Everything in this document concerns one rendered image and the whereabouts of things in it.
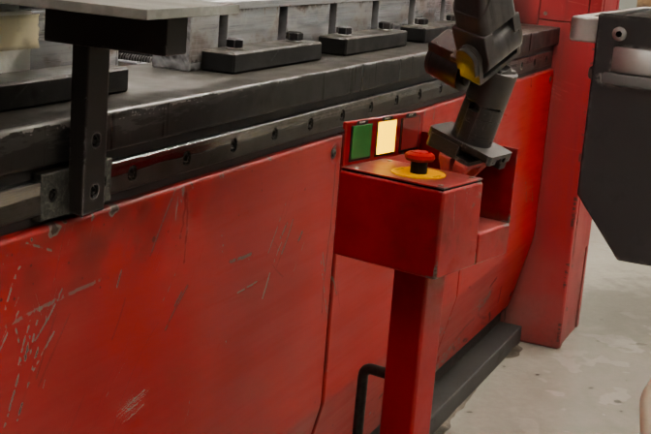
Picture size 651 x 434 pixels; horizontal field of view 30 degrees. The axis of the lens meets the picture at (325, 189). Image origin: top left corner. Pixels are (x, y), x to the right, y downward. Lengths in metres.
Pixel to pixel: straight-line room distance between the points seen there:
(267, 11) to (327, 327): 0.53
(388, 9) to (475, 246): 0.87
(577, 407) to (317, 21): 1.34
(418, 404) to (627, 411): 1.42
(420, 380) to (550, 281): 1.72
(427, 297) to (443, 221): 0.16
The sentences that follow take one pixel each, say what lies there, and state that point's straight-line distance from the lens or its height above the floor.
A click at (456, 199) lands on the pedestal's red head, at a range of 1.55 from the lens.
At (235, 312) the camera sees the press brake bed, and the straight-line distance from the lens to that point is 1.68.
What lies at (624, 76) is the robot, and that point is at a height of 1.01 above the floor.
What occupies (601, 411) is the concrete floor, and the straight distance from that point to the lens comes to 3.04.
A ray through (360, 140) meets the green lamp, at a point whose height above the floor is 0.81.
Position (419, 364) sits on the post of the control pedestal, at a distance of 1.68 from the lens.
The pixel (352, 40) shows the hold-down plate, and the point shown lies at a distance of 2.08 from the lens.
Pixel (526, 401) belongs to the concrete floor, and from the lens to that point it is 3.03.
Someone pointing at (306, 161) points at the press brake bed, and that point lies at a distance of 1.81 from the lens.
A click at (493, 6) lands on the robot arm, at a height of 1.01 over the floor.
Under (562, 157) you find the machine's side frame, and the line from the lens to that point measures 3.31.
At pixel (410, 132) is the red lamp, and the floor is 0.81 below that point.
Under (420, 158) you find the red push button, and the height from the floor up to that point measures 0.80.
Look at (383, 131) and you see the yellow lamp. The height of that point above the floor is 0.82.
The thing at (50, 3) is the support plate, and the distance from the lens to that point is 1.18.
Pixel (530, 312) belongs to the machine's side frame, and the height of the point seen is 0.09.
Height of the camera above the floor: 1.09
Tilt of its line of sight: 12 degrees down
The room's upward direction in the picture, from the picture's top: 4 degrees clockwise
